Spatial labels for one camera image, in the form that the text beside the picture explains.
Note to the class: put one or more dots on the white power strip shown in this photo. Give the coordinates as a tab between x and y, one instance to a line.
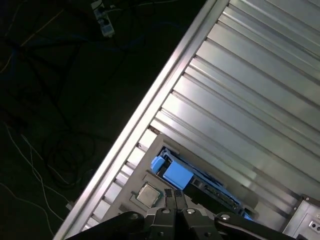
105	25

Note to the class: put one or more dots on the silver CPU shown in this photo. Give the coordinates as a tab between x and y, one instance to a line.
150	195

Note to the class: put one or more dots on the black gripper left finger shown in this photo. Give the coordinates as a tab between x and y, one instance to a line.
162	225

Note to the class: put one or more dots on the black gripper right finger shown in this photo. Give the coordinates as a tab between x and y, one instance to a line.
190	225

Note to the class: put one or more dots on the hard disk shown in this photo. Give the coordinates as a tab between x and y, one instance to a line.
177	175

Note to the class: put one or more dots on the black open PC case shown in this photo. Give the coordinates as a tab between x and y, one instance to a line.
307	220

